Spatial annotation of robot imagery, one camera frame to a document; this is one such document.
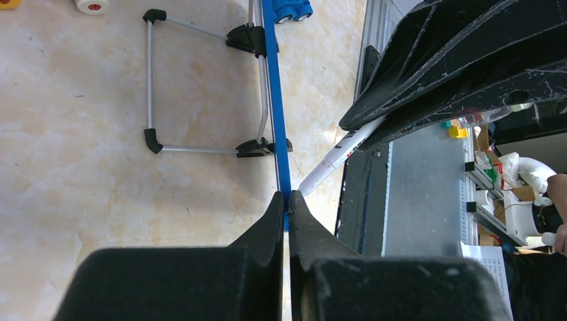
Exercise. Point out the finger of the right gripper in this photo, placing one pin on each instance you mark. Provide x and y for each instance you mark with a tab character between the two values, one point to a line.
533	85
460	46

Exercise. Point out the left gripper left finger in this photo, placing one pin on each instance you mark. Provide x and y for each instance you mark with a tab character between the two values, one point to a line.
241	281

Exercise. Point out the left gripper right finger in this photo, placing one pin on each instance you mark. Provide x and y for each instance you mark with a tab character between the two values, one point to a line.
329	281

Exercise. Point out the white whiteboard marker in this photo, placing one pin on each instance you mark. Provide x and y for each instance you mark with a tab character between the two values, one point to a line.
337	156

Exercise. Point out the blue framed whiteboard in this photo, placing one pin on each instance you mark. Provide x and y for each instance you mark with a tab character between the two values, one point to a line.
282	165

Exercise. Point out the metal whiteboard stand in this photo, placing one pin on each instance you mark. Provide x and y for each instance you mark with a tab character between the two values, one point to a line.
209	90

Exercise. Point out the blue toy car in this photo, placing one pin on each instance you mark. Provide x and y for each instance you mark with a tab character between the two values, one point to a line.
291	10

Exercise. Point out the colourful toy brick vehicle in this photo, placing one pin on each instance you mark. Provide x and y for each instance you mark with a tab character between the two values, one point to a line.
88	7

